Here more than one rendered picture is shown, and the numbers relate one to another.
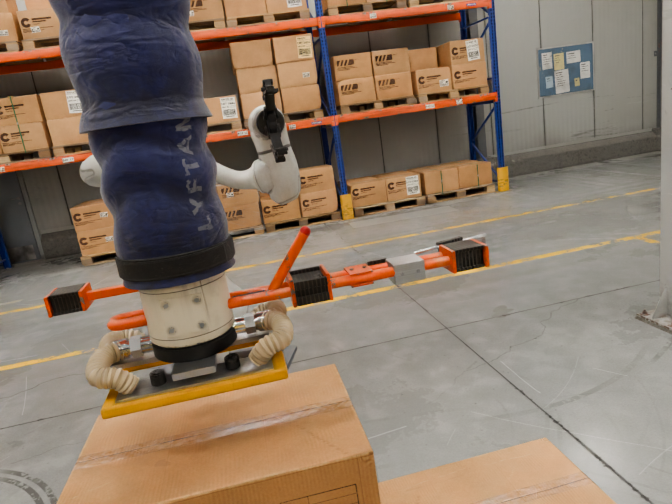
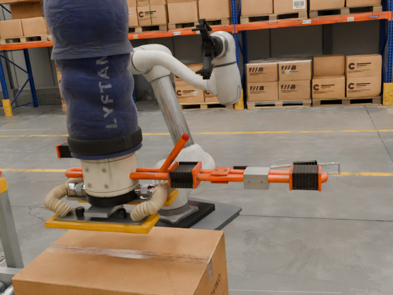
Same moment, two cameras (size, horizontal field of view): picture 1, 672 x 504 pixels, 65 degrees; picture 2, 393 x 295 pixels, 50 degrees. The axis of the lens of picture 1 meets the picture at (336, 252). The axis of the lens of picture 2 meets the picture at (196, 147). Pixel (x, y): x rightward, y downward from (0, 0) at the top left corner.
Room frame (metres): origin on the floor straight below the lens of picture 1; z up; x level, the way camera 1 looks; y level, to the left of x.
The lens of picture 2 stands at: (0.01, -0.51, 1.66)
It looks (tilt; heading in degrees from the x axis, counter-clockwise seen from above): 16 degrees down; 27
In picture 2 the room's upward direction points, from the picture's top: 5 degrees counter-clockwise
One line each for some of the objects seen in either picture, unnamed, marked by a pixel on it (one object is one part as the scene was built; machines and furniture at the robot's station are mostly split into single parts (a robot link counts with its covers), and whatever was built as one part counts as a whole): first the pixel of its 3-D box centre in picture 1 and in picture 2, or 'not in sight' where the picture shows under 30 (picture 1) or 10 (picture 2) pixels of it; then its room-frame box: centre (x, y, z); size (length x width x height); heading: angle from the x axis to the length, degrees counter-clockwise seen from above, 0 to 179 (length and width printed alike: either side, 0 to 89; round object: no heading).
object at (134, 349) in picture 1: (195, 338); (113, 192); (1.02, 0.31, 1.17); 0.34 x 0.25 x 0.06; 100
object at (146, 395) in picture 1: (196, 375); (100, 216); (0.93, 0.30, 1.13); 0.34 x 0.10 x 0.05; 100
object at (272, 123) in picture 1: (271, 122); (210, 47); (1.44, 0.12, 1.58); 0.09 x 0.07 x 0.08; 10
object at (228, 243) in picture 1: (177, 254); (106, 137); (1.03, 0.31, 1.35); 0.23 x 0.23 x 0.04
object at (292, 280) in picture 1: (308, 285); (185, 174); (1.07, 0.07, 1.23); 0.10 x 0.08 x 0.06; 10
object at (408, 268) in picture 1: (405, 268); (257, 177); (1.10, -0.14, 1.22); 0.07 x 0.07 x 0.04; 10
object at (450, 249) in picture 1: (463, 255); (305, 177); (1.12, -0.28, 1.23); 0.08 x 0.07 x 0.05; 100
